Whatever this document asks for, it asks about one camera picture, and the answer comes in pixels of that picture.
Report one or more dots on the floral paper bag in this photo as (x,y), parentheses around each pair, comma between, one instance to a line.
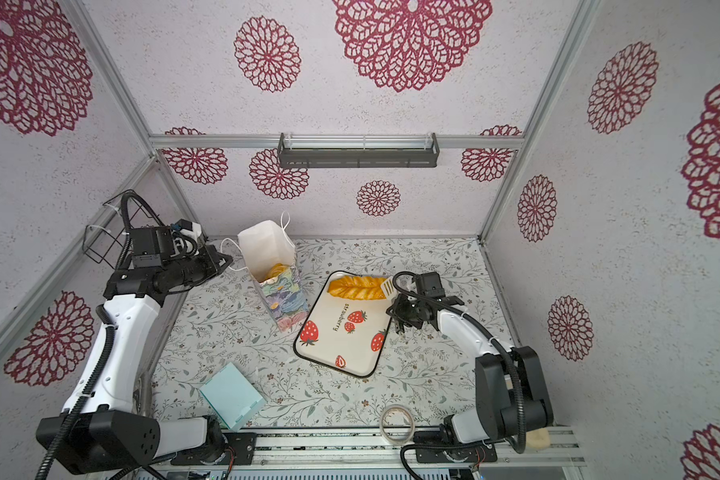
(269,257)

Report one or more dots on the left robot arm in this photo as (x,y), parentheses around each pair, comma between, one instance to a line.
(97,429)

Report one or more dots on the long twisted bread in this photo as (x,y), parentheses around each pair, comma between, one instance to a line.
(365,288)

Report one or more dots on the striped croissant bread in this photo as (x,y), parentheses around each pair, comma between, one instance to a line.
(275,271)

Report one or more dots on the black wire basket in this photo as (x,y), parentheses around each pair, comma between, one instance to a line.
(103,243)

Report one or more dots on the clear tape roll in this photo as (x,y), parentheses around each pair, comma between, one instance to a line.
(397,425)

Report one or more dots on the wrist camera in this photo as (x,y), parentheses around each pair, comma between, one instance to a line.
(156,246)
(430,285)

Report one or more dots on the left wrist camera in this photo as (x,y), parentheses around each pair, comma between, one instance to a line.
(156,246)

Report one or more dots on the light green box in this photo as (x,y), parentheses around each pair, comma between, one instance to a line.
(232,397)

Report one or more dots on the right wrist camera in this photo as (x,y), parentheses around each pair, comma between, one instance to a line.
(430,285)

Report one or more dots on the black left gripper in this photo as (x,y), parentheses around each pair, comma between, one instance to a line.
(209,255)

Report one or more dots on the strawberry print bread tray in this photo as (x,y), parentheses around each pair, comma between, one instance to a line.
(345,335)

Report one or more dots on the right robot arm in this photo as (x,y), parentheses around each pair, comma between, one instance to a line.
(511,395)

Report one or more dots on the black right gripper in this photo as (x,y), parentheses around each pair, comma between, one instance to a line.
(398,311)

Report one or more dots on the beige brush block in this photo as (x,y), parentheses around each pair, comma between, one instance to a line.
(538,440)

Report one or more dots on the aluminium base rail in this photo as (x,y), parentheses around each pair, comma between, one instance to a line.
(363,453)

